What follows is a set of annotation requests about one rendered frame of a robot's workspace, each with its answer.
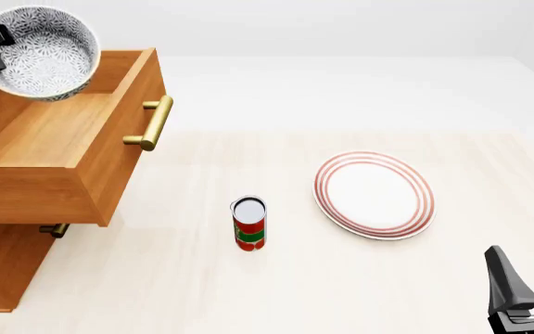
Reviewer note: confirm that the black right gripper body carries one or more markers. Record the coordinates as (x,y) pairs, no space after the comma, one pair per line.
(526,321)

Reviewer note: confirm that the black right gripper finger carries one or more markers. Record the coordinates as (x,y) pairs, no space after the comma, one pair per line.
(508,282)

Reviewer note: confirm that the patterned grey white bowl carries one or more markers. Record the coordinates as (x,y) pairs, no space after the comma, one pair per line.
(49,59)

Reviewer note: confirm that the open wooden drawer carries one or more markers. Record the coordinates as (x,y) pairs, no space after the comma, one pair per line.
(40,139)

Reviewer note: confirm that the closed wooden drawer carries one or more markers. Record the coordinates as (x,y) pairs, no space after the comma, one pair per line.
(3,250)

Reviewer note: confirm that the white plate with red rings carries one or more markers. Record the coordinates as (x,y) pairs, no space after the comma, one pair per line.
(373,195)

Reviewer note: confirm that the red green food tin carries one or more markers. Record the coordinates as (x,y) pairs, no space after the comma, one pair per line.
(249,226)

